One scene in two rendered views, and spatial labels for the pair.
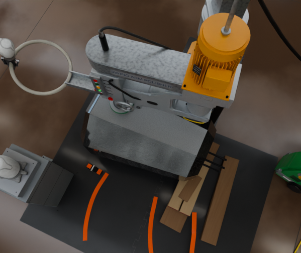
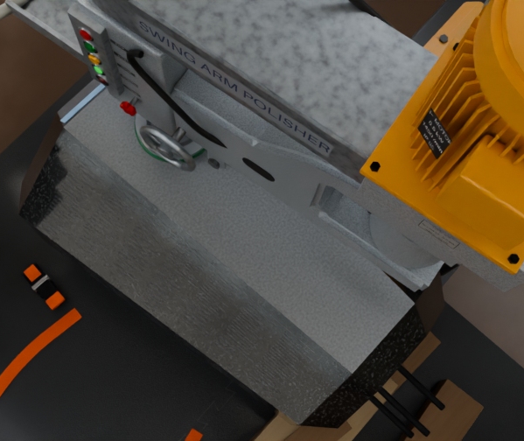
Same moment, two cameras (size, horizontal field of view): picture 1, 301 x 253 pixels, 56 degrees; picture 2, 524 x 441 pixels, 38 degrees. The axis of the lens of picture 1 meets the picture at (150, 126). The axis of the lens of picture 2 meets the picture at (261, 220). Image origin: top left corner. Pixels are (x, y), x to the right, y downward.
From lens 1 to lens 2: 48 cm
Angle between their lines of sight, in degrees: 4
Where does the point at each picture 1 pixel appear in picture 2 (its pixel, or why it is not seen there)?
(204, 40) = (501, 35)
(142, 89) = (239, 116)
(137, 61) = (239, 19)
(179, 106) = (345, 208)
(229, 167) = (447, 422)
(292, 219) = not seen: outside the picture
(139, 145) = (186, 276)
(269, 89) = not seen: outside the picture
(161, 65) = (318, 59)
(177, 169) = (280, 391)
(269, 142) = not seen: outside the picture
